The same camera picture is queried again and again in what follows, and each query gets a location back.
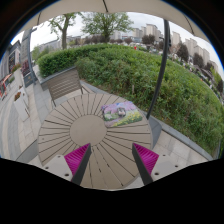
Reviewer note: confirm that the green hedge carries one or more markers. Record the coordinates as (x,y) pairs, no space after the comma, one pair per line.
(133,66)

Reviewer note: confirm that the tall grey sign pillar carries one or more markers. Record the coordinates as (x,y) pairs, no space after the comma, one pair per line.
(26,50)

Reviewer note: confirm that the slatted brown chair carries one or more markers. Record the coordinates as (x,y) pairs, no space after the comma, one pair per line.
(63,83)

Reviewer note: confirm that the thin sparse tree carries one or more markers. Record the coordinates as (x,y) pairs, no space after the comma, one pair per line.
(64,36)

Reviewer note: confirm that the curved dark parasol pole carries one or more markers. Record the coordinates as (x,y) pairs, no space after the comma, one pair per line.
(163,66)

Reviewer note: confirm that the transparent grey computer mouse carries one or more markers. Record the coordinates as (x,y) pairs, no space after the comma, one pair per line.
(120,112)

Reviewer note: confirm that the white planter box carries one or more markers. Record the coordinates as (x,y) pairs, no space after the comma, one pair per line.
(16,71)
(20,108)

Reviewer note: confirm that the cream parasol canopy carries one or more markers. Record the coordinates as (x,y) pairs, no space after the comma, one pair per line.
(133,5)

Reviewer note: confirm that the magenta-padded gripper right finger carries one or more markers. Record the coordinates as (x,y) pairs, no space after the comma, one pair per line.
(146,158)

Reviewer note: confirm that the group of apartment buildings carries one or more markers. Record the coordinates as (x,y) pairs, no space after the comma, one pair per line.
(150,30)

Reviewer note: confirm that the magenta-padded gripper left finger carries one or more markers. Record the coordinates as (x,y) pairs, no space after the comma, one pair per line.
(77,159)

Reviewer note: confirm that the round leafy tree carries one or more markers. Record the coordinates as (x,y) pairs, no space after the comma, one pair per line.
(106,21)

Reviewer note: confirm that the floral print mouse pad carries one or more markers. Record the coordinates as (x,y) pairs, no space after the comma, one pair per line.
(131,119)

